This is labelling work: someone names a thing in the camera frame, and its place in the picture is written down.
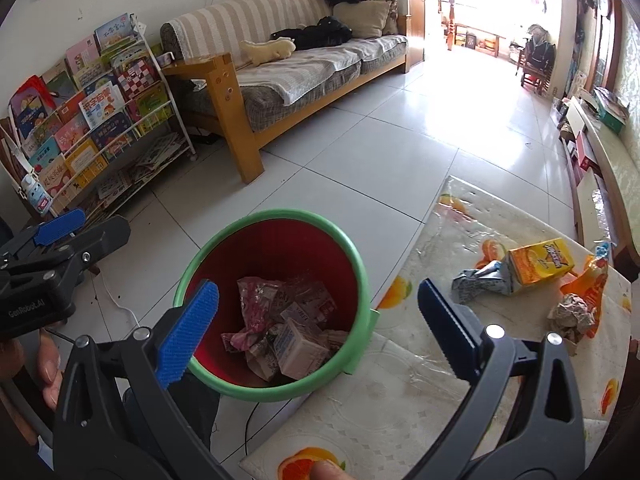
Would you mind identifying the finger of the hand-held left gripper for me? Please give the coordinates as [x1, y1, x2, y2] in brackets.
[0, 208, 87, 266]
[47, 215, 132, 286]

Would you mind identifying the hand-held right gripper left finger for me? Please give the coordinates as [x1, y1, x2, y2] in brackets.
[52, 280, 222, 480]

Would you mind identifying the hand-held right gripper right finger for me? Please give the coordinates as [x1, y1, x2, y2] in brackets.
[416, 278, 587, 480]

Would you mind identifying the pink snack wrapper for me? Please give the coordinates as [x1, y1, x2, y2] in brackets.
[222, 275, 301, 353]

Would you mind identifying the newspaper ball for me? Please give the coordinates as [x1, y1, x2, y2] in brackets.
[245, 327, 351, 384]
[547, 294, 596, 344]

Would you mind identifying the red bin with green rim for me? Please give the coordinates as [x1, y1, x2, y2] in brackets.
[172, 208, 380, 403]

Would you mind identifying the person's left hand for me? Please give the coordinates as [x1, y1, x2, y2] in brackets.
[36, 332, 65, 408]

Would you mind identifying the person's right hand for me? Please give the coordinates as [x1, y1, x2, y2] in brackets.
[310, 460, 347, 480]

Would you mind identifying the crumpled silver foil wrapper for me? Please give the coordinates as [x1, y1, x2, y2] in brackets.
[451, 260, 516, 305]

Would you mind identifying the person's leg in jeans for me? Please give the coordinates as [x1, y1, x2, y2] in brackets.
[122, 372, 222, 461]

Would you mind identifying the orange print tablecloth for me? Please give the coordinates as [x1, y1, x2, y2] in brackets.
[240, 175, 633, 480]

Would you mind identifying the yellow drink carton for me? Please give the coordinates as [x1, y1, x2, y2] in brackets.
[507, 237, 572, 297]

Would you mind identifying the row of children's picture books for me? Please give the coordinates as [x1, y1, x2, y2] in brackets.
[9, 14, 183, 216]

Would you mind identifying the orange snack wrapper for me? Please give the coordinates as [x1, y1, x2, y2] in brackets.
[560, 255, 612, 339]

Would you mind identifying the long television cabinet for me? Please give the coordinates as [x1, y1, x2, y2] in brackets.
[559, 95, 640, 268]

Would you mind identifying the cream plush toy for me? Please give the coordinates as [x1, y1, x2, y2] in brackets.
[238, 37, 297, 69]

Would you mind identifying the wooden sofa with striped cover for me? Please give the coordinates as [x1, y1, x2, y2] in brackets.
[160, 0, 423, 185]

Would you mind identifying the green book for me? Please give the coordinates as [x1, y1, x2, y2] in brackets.
[592, 87, 630, 134]

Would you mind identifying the chair with bags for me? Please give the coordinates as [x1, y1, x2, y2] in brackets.
[517, 24, 557, 96]

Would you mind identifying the low wooden bench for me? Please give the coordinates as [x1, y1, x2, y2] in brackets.
[452, 22, 501, 56]

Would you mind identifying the black garment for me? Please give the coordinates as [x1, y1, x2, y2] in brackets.
[270, 16, 353, 51]

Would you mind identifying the wooden door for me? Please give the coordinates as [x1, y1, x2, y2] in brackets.
[406, 0, 426, 74]

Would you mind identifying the wooden stair railing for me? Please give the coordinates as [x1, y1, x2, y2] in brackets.
[440, 0, 457, 51]

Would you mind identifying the patterned pillow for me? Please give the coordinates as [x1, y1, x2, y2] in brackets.
[367, 0, 401, 37]

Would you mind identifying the tan pillow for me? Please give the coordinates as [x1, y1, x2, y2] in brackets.
[332, 0, 392, 40]

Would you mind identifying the white wire book rack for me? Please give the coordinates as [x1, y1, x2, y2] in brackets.
[7, 12, 197, 227]

